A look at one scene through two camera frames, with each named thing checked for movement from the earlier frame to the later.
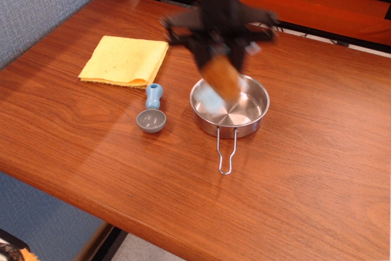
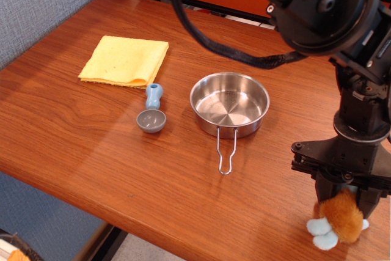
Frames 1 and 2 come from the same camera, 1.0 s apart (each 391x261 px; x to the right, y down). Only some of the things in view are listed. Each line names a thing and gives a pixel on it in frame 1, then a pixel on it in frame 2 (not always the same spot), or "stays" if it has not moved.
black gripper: [221, 19] → [366, 165]
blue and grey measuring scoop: [152, 120] stays
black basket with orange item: [13, 248] stays
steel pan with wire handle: [228, 119] stays
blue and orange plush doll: [222, 84] → [343, 220]
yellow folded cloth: [124, 62] stays
